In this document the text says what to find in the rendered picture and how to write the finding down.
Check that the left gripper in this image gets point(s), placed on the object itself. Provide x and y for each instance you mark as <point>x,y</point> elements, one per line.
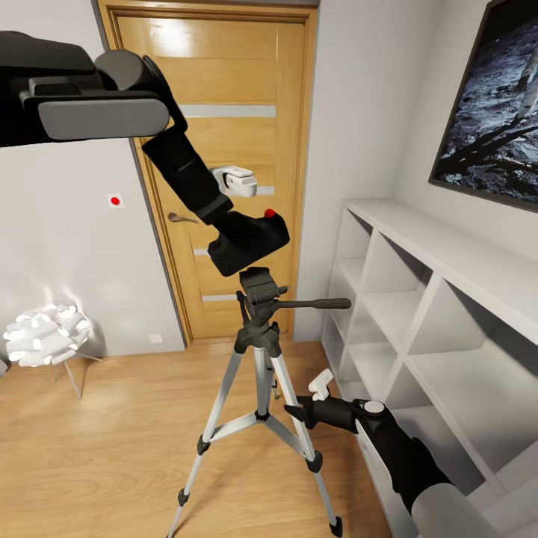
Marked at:
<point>200,193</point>

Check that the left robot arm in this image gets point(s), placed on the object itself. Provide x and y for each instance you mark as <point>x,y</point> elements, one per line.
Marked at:
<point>53,92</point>

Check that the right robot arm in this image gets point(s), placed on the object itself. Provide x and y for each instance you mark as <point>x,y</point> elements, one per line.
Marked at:
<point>438,509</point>

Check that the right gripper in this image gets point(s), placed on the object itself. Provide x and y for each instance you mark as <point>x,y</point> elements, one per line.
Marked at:
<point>311,412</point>

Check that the camera tripod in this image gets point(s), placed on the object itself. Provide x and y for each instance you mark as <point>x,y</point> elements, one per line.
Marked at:
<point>258,306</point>

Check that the electric switch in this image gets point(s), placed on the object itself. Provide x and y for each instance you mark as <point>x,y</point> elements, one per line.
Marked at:
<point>116,200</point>

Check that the digital camera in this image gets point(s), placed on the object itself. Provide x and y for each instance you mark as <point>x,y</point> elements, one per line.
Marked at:
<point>256,239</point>

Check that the door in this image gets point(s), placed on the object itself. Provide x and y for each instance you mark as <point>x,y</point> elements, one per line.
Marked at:
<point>241,73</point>

